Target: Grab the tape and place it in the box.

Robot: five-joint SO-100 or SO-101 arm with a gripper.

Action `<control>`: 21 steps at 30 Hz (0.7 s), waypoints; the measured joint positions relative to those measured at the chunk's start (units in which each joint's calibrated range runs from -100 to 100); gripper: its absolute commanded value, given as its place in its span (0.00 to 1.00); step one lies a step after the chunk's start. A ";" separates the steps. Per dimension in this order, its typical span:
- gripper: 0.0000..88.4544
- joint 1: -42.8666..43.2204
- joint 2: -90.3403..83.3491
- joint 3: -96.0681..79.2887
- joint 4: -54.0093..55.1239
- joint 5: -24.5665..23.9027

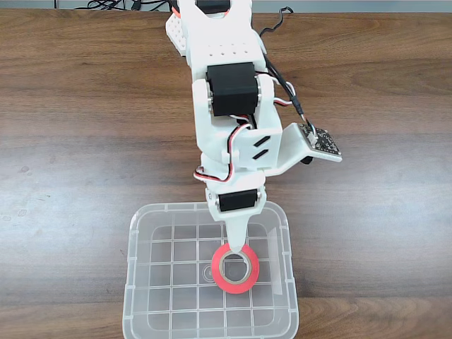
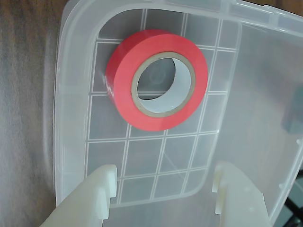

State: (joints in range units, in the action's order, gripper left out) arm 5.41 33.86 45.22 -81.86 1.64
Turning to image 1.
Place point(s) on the red tape roll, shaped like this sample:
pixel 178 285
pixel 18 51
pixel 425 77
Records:
pixel 234 286

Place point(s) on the clear plastic storage box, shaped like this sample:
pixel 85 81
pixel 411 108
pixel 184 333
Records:
pixel 169 275

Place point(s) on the camera board on white mount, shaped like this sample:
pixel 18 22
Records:
pixel 326 143

